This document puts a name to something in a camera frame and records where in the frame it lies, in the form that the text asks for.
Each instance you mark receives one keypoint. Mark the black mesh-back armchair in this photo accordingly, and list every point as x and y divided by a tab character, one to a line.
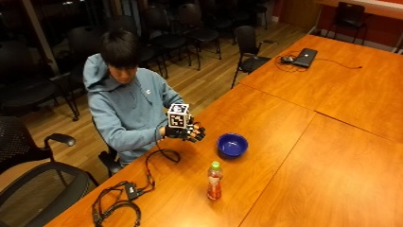
25	143

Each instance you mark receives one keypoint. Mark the black chair by wall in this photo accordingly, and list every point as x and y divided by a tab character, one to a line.
348	20

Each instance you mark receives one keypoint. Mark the white marker cube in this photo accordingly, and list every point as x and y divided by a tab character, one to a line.
178	117

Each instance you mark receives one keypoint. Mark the row of black chairs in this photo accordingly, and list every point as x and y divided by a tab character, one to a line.
125	34

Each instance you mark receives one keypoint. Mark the black laptop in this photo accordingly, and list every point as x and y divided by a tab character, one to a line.
305	57

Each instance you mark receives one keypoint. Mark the red drink bottle green cap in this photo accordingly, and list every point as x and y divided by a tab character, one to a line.
214	181

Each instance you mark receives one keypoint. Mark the black mesh office chair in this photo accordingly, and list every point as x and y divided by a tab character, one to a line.
33	195

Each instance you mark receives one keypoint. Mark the small black adapter box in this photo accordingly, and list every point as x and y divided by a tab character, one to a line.
132	190

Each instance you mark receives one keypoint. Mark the black laptop charger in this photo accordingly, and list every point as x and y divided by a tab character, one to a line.
287	59

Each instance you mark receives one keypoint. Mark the the person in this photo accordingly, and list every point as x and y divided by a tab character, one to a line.
125	104

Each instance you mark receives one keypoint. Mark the blue bowl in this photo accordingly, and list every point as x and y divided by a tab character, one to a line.
231	144

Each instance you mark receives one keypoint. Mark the black office chair with armrests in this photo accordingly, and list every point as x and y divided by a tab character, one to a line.
250	52

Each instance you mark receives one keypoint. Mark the person's black chair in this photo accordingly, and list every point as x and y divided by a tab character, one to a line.
108	154

